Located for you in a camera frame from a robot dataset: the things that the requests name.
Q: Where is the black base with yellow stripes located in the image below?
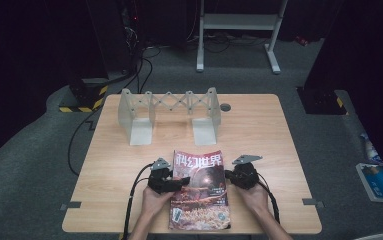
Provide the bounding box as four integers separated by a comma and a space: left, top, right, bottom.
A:
58, 77, 109, 114
297, 87, 350, 116

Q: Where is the grey tape piece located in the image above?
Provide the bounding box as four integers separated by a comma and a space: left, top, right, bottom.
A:
301, 197, 325, 209
60, 201, 83, 211

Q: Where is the person's left hand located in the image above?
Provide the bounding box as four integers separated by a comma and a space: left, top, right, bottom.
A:
141, 185, 177, 218

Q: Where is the white flat object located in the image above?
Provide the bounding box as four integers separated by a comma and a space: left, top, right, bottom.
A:
352, 232, 383, 240

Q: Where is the person's right hand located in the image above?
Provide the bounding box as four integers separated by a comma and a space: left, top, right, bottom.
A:
236, 183, 271, 217

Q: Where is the bundle of black cables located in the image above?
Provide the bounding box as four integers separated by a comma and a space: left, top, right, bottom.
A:
117, 6, 163, 95

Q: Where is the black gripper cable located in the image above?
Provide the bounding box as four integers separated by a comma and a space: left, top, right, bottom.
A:
257, 172, 282, 225
121, 162, 155, 240

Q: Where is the white expandable metal book rack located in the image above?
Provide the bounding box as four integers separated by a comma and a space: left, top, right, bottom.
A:
117, 87, 222, 147

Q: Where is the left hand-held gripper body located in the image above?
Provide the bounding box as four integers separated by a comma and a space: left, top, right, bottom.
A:
147, 157, 180, 195

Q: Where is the red illustrated magazine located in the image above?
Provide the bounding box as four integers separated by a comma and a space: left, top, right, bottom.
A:
168, 149, 232, 232

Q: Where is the white metal stand frame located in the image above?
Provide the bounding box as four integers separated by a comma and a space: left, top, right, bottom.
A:
195, 0, 290, 75

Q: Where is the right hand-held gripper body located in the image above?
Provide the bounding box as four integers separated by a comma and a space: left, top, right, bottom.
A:
231, 154, 264, 191

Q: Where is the black floor cable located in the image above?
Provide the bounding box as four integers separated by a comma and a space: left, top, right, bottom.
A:
66, 105, 105, 177

